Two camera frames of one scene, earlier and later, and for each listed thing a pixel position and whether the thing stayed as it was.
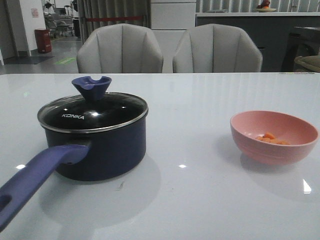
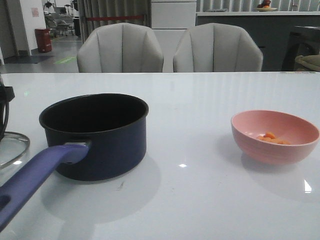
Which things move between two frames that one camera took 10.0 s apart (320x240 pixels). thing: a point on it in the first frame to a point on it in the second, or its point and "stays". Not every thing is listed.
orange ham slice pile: (269, 137) stays
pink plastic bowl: (269, 138) stays
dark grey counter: (270, 31) stays
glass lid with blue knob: (94, 109) to (12, 146)
